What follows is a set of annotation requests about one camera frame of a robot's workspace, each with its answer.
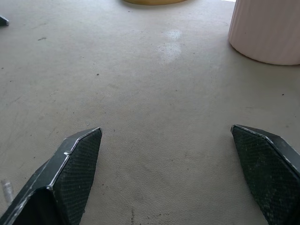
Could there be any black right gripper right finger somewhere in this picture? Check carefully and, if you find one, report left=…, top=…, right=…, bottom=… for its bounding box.
left=230, top=124, right=300, bottom=225

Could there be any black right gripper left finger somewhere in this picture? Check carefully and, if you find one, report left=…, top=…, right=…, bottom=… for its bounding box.
left=0, top=127, right=103, bottom=225

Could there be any pink ribbed ceramic cup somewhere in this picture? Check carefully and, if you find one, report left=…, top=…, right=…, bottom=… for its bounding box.
left=228, top=0, right=300, bottom=66

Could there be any yellow round object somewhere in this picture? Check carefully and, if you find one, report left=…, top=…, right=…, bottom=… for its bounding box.
left=121, top=0, right=188, bottom=6

